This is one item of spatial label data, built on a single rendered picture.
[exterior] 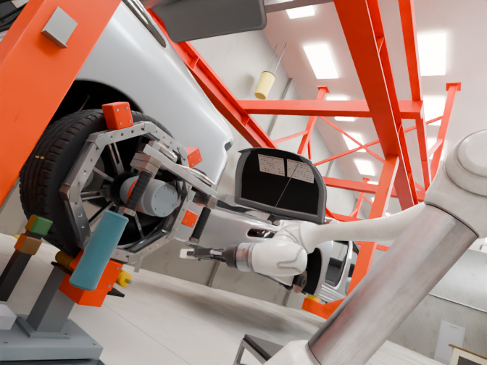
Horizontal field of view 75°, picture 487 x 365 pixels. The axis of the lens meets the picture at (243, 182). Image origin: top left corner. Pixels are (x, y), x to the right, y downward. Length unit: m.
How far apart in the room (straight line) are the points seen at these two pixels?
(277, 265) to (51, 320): 0.94
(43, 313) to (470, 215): 1.39
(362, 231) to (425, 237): 0.28
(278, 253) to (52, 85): 0.79
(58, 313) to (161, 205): 0.60
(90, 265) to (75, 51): 0.66
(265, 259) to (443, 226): 0.49
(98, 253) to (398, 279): 0.89
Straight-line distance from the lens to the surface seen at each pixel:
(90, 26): 1.14
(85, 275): 1.18
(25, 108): 1.04
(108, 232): 1.16
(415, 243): 0.67
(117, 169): 1.39
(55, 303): 1.50
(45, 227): 0.92
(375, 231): 0.90
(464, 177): 0.65
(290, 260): 0.94
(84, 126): 1.30
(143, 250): 1.42
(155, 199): 1.20
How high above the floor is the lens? 0.72
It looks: 14 degrees up
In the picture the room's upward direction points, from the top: 22 degrees clockwise
